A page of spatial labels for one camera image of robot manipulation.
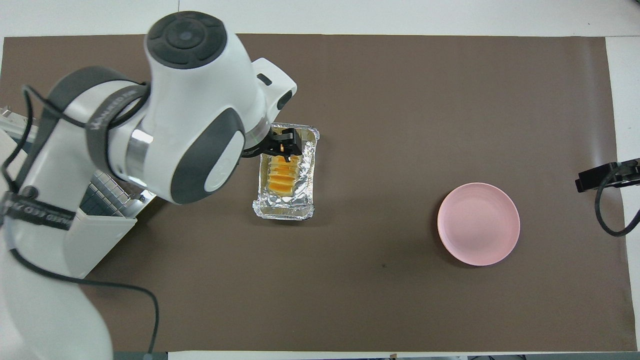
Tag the pink round plate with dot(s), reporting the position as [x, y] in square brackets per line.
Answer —
[475, 225]

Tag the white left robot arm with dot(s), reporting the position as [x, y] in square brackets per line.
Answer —
[190, 100]

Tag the cream toaster oven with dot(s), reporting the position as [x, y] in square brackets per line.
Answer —
[100, 240]

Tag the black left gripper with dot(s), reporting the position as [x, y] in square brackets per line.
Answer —
[257, 146]

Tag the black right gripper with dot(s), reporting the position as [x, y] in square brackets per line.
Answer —
[631, 172]

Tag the brown table mat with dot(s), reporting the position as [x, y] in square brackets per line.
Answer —
[400, 125]

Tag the aluminium foil tray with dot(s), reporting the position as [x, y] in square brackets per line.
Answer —
[285, 210]

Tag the yellow sliced bread loaf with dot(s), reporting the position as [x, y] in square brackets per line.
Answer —
[282, 177]

